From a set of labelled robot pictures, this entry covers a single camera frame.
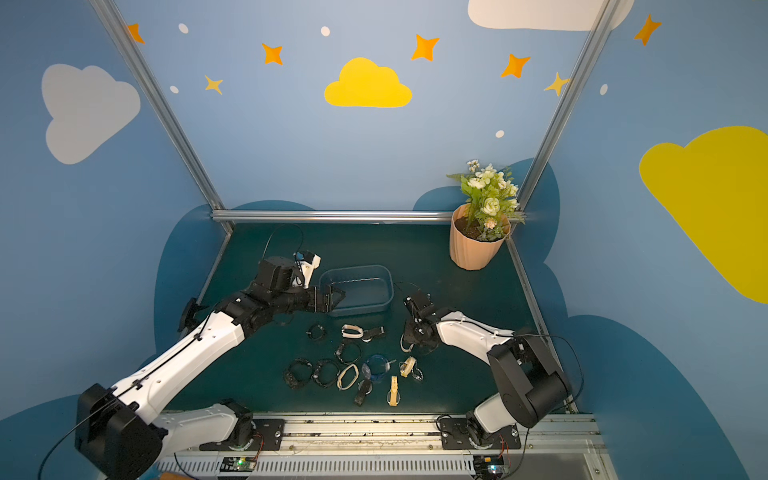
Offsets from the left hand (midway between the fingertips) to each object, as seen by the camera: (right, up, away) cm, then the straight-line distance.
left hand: (338, 291), depth 77 cm
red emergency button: (-39, -7, -1) cm, 39 cm away
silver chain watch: (+22, -25, +6) cm, 33 cm away
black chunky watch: (-12, -24, +6) cm, 27 cm away
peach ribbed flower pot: (+40, +12, +21) cm, 46 cm away
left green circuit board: (-23, -41, -6) cm, 48 cm away
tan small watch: (+19, -21, +4) cm, 29 cm away
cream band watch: (0, -26, +4) cm, 26 cm away
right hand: (+22, -14, +14) cm, 30 cm away
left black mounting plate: (-17, -37, -3) cm, 41 cm away
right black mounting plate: (+31, -36, -3) cm, 48 cm away
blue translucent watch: (+10, -23, +10) cm, 27 cm away
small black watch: (-9, -14, +13) cm, 22 cm away
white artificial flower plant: (+45, +26, +13) cm, 54 cm away
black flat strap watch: (+7, -27, +5) cm, 29 cm away
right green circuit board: (+38, -42, -6) cm, 57 cm away
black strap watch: (+8, -15, +13) cm, 21 cm away
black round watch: (+1, -19, +10) cm, 22 cm away
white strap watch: (+2, -13, +15) cm, 20 cm away
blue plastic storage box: (+6, -2, +26) cm, 27 cm away
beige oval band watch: (+18, -18, +11) cm, 28 cm away
